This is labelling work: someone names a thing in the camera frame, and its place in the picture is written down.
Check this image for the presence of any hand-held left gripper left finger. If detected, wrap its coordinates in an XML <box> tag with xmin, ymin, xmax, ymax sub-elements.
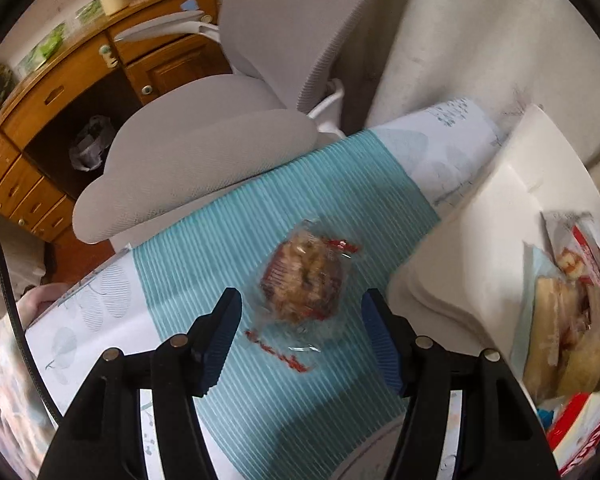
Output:
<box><xmin>39</xmin><ymin>287</ymin><xmax>244</xmax><ymax>480</ymax></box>

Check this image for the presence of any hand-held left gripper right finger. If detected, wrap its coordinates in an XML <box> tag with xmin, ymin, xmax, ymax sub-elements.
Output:
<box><xmin>361</xmin><ymin>287</ymin><xmax>561</xmax><ymax>480</ymax></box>

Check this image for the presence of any walnut muffin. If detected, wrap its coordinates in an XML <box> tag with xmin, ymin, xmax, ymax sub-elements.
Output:
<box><xmin>246</xmin><ymin>219</ymin><xmax>362</xmax><ymax>373</ymax></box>

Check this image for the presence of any white plastic bin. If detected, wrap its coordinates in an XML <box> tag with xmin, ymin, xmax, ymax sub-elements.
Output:
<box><xmin>387</xmin><ymin>104</ymin><xmax>600</xmax><ymax>480</ymax></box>

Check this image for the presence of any pale bread packet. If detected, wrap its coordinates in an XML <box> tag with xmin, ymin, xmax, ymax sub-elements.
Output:
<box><xmin>527</xmin><ymin>276</ymin><xmax>600</xmax><ymax>361</ymax></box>

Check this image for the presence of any pale rice cracker packet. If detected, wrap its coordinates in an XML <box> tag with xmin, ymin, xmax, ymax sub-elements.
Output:
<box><xmin>555</xmin><ymin>330</ymin><xmax>600</xmax><ymax>398</ymax></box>

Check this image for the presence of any red white cake packet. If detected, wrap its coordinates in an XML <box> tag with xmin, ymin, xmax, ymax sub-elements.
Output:
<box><xmin>541</xmin><ymin>210</ymin><xmax>600</xmax><ymax>290</ymax></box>

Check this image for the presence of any white packet with red print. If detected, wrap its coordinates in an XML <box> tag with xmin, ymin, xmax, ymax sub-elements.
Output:
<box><xmin>544</xmin><ymin>390</ymin><xmax>600</xmax><ymax>480</ymax></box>

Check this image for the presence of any leaf print blue tablecloth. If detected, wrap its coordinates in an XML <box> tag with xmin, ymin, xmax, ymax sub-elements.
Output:
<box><xmin>25</xmin><ymin>97</ymin><xmax>506</xmax><ymax>480</ymax></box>

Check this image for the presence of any grey office chair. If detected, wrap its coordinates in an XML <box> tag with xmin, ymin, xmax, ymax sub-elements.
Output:
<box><xmin>72</xmin><ymin>0</ymin><xmax>418</xmax><ymax>246</ymax></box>

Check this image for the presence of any floral fleece blanket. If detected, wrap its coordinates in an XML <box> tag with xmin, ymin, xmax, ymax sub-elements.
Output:
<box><xmin>0</xmin><ymin>280</ymin><xmax>71</xmax><ymax>480</ymax></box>

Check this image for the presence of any black trash bin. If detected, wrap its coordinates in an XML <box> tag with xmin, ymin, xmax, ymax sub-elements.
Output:
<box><xmin>69</xmin><ymin>115</ymin><xmax>116</xmax><ymax>173</ymax></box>

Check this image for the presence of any wooden desk with drawers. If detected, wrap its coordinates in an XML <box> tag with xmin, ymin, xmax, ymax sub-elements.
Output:
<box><xmin>0</xmin><ymin>0</ymin><xmax>231</xmax><ymax>243</ymax></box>

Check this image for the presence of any white floral curtain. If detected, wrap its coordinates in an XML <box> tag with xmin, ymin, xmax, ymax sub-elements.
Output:
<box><xmin>337</xmin><ymin>0</ymin><xmax>600</xmax><ymax>171</ymax></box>

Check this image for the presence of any green picture card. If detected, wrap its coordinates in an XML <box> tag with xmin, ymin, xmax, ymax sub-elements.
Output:
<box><xmin>16</xmin><ymin>24</ymin><xmax>67</xmax><ymax>75</ymax></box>
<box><xmin>74</xmin><ymin>0</ymin><xmax>105</xmax><ymax>23</ymax></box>

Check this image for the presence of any black cable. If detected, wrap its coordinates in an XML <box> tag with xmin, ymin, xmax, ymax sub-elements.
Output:
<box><xmin>0</xmin><ymin>205</ymin><xmax>63</xmax><ymax>423</ymax></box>

